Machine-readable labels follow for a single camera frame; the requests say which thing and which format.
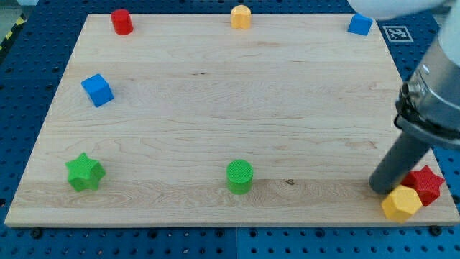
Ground red cylinder block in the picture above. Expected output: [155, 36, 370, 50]
[111, 9, 134, 35]

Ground red star block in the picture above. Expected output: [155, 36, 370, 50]
[401, 165, 445, 206]

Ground green cylinder block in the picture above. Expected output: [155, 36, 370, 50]
[226, 159, 254, 195]

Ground blue block at top right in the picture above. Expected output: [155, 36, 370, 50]
[347, 13, 373, 36]

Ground yellow hexagon block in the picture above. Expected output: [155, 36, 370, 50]
[381, 185, 423, 223]

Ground white fiducial marker tag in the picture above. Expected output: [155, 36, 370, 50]
[382, 25, 413, 42]

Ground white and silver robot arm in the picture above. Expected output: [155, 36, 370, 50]
[349, 0, 459, 150]

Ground blue cube block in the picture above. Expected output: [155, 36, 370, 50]
[81, 73, 114, 107]

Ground green star block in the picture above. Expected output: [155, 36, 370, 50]
[65, 153, 106, 192]

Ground light wooden board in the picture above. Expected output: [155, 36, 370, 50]
[4, 13, 460, 228]

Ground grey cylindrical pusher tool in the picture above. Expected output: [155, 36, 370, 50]
[369, 132, 431, 194]

